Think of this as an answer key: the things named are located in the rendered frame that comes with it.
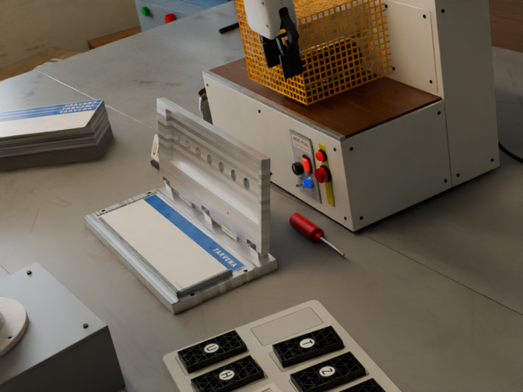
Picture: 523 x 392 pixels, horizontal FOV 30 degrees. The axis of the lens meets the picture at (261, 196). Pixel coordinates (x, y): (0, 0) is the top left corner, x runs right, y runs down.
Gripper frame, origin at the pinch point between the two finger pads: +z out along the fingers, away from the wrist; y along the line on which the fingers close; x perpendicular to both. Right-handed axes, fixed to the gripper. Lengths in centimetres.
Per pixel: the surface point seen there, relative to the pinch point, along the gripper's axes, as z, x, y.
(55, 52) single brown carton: 101, 11, -387
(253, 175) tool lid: 21.8, -6.5, -9.7
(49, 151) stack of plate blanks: 34, -33, -84
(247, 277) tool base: 37.1, -13.7, -4.0
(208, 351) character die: 35.0, -27.4, 14.2
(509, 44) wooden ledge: 44, 86, -69
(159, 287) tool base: 35.0, -28.2, -8.8
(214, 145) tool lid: 20.8, -8.1, -24.7
